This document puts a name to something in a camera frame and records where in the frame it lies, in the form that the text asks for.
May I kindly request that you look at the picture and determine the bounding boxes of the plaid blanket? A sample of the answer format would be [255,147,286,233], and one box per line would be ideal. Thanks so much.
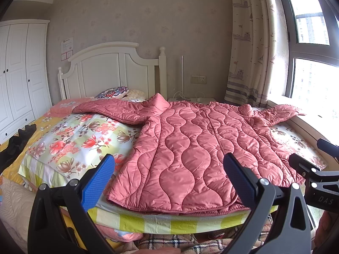
[115,225,242,253]

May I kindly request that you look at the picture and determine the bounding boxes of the window with dark frame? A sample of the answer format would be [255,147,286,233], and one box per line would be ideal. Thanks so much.
[281,0,338,104]

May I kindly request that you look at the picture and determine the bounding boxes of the pink quilted coat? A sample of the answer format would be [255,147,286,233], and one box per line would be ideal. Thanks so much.
[74,94,303,215]

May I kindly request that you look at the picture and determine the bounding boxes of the beige pillow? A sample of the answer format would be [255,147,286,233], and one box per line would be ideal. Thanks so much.
[122,90,147,102]

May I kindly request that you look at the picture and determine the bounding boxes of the black garment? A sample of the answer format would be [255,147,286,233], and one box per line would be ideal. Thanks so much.
[0,124,36,174]

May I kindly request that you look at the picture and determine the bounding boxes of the colourful round cushion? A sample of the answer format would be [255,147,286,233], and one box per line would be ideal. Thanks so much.
[95,86,129,99]

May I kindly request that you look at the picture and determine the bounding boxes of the cream quilted blanket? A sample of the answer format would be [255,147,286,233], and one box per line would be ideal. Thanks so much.
[1,177,35,253]

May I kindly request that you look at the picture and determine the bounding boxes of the white bedside table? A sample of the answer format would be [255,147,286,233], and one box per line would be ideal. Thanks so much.
[168,96,215,104]

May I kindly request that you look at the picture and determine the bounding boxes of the white charging cable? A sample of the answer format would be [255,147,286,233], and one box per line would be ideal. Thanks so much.
[173,91,205,102]

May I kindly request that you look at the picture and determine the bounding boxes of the patterned beige curtain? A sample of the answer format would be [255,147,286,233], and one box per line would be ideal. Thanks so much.
[224,0,276,107]

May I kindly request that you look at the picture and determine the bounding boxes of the floral duvet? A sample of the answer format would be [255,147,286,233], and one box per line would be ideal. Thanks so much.
[18,105,328,235]

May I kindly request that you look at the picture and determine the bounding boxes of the pink floral pillow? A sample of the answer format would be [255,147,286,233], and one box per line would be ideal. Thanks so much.
[43,98,93,117]

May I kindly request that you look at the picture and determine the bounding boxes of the white wardrobe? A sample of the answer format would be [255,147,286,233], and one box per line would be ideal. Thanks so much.
[0,19,52,143]

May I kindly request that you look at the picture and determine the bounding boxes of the white bed headboard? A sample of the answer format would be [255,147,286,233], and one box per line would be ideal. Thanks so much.
[57,41,168,100]

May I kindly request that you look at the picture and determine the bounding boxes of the wall power socket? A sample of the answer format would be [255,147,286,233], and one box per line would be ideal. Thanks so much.
[191,75,207,84]

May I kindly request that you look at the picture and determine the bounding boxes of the paper notices on wall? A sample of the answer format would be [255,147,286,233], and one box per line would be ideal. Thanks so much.
[60,37,74,61]

